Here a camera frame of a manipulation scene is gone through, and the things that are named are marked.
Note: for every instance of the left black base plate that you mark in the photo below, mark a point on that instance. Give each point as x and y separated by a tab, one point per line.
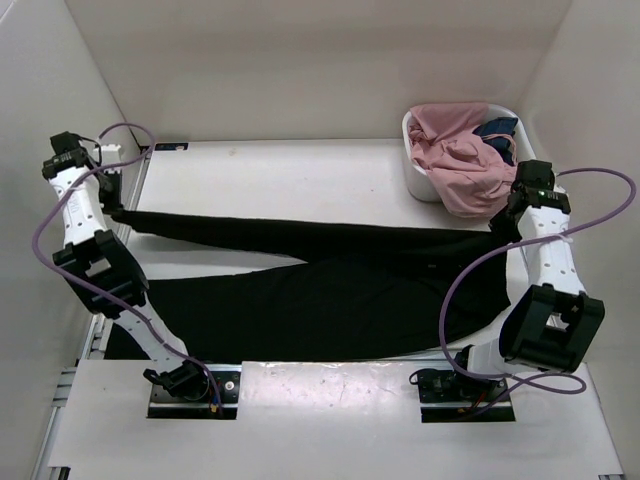
202	405

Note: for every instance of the white plastic basket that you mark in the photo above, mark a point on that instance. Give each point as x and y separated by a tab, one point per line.
416	179

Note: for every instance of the pink garment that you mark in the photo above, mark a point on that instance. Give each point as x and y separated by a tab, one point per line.
470	176

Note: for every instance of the blue white label sticker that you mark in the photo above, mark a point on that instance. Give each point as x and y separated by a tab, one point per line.
171	146

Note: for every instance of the black trousers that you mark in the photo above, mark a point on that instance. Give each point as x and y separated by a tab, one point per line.
352	290

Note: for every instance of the aluminium frame rail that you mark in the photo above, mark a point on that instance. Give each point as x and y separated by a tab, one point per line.
141	356

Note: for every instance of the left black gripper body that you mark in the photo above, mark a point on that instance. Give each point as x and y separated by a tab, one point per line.
110	192

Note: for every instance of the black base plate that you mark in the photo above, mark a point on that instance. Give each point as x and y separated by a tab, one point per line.
202	405
447	396

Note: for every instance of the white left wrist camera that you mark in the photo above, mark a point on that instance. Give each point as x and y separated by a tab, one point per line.
108	154

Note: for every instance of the dark blue garment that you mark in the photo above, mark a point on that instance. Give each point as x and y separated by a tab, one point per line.
499	133

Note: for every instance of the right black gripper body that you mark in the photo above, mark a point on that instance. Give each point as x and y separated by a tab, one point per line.
502	225

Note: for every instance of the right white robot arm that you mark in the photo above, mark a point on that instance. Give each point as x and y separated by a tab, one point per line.
552	326

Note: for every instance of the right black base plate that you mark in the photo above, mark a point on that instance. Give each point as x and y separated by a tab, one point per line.
447	396

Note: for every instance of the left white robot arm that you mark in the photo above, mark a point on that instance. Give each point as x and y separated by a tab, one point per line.
103	273

